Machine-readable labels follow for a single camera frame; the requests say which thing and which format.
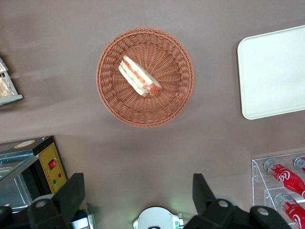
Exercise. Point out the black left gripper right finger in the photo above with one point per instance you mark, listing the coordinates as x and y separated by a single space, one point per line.
207 205

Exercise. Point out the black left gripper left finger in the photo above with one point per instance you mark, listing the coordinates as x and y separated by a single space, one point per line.
66 193

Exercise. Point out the triangular sandwich with red filling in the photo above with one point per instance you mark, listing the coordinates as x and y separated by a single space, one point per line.
139 76

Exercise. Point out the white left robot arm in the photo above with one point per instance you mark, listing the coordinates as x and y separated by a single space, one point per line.
155 218

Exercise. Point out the cream rectangular tray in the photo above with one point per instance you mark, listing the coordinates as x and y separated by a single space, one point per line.
274 74

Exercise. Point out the brown round wicker basket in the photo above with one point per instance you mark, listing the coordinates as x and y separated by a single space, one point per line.
166 55

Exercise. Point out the black sealing machine yellow panel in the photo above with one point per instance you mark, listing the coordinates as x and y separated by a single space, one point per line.
51 167

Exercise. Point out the silver metal box device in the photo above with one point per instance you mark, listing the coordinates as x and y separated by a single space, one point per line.
82 220

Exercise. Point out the clear acrylic bottle rack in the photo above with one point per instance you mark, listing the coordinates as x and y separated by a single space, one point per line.
258 171

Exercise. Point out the red cola bottle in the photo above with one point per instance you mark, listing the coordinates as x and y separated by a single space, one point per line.
300 163
286 177
291 211

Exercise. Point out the grey metal snack rack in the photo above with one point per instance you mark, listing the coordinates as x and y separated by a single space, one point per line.
13 95

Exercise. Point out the clear bag of crackers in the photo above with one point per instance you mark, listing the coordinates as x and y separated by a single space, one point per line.
3 87

